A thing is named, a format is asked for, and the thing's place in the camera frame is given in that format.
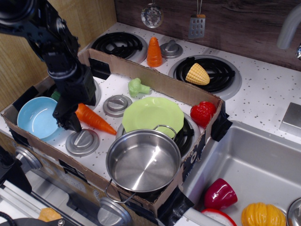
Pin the brown cardboard fence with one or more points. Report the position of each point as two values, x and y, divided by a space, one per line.
171 204

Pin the orange toy piece bottom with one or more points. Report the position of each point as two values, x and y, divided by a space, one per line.
49 214

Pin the silver oven knob right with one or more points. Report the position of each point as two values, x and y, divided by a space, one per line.
112 214

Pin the light green plastic plate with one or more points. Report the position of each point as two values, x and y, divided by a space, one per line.
151 112

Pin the orange toy cone carrot top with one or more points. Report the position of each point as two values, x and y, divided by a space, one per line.
154 57

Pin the silver stove knob front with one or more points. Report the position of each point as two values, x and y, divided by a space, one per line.
82 143

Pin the silver stove knob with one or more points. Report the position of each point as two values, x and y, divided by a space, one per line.
82 143
171 50
115 105

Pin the light blue plastic bowl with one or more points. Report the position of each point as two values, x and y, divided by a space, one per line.
36 117

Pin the red rimmed white plate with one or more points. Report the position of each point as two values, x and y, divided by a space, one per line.
219 216

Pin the black device lower left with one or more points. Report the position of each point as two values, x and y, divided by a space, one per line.
10 170

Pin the black front left burner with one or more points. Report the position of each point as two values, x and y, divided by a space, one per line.
53 93

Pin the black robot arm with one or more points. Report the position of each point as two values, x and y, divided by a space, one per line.
49 37

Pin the hanging silver strainer spoon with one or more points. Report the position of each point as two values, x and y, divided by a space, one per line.
152 15

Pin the green toy broccoli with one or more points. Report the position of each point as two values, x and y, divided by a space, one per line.
135 87

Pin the black front right burner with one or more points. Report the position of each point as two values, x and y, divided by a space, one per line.
187 136

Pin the orange toy carrot green stem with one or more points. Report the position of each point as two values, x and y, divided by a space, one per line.
96 120

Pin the grey sink basin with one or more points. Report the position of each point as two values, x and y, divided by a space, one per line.
259 166

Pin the dark red toy cup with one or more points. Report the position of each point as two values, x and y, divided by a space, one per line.
220 195

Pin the hanging silver spatula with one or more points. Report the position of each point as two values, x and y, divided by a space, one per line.
197 23

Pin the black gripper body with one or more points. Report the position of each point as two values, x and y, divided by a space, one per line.
75 87

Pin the silver oven knob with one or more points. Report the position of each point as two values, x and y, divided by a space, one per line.
27 159
112 214

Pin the black back left burner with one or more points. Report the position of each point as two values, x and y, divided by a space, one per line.
124 45

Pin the yellow toy corn cob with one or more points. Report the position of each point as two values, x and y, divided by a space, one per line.
197 75

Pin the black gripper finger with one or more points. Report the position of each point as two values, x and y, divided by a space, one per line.
61 121
73 123

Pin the grey faucet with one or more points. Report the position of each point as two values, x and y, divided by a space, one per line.
289 28

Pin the silver oven knob left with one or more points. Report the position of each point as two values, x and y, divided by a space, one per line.
27 159

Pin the yellow toy pumpkin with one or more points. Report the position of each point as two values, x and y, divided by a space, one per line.
260 214

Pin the silver stove knob back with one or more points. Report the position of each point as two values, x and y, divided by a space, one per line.
171 50

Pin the stainless steel pot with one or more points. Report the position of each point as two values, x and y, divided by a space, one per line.
139 181

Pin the red toy strawberry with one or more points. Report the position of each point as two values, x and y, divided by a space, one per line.
202 113

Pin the silver stove knob centre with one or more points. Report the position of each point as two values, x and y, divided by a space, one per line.
115 105

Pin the silver pot lid edge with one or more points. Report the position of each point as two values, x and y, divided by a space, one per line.
293 214

